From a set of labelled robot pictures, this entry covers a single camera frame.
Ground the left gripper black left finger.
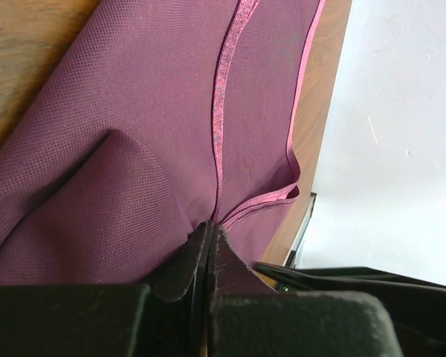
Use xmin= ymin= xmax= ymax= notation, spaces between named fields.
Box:
xmin=0 ymin=222 xmax=212 ymax=356

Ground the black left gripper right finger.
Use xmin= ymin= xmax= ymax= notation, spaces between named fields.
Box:
xmin=207 ymin=227 xmax=403 ymax=356

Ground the purple cloth napkin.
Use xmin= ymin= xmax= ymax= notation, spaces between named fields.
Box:
xmin=0 ymin=1 xmax=324 ymax=286

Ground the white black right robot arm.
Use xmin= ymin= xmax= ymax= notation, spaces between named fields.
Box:
xmin=254 ymin=263 xmax=446 ymax=356

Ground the aluminium frame rail right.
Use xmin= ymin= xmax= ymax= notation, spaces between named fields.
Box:
xmin=284 ymin=193 xmax=317 ymax=268

